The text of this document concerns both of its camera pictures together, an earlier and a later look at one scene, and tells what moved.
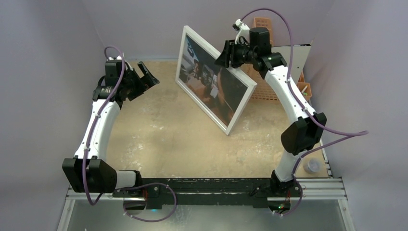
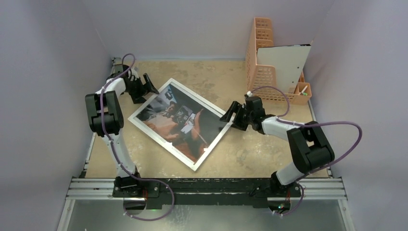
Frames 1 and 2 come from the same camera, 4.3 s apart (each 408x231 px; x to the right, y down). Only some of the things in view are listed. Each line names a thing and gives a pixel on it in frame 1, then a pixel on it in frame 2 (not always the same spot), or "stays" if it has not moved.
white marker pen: (306, 86) stays
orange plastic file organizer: (262, 92) stays
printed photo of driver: (218, 87) -> (188, 127)
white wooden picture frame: (251, 84) -> (135, 120)
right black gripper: (230, 55) -> (240, 115)
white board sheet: (300, 53) stays
